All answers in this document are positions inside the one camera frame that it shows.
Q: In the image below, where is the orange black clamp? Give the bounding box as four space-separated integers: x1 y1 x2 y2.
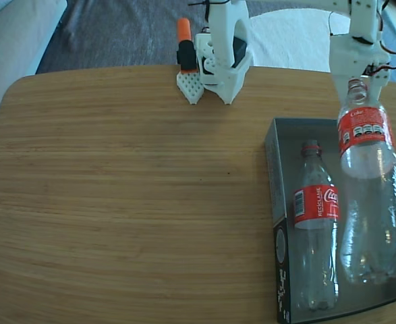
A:
176 18 196 75

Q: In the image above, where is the white cloth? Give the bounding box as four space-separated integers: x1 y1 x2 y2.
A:
248 8 377 80

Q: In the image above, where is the clear bottle Coke nutrition label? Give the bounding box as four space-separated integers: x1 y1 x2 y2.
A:
337 78 396 285

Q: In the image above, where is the clear bottle Coca-Cola logo label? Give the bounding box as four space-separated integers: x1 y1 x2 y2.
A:
292 140 341 311

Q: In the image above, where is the beige sofa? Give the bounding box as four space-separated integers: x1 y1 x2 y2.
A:
0 0 69 156

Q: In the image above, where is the grey rug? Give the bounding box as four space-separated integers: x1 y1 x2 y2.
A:
35 0 353 76

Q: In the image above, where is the grey cardboard box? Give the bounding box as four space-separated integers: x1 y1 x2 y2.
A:
264 117 396 324

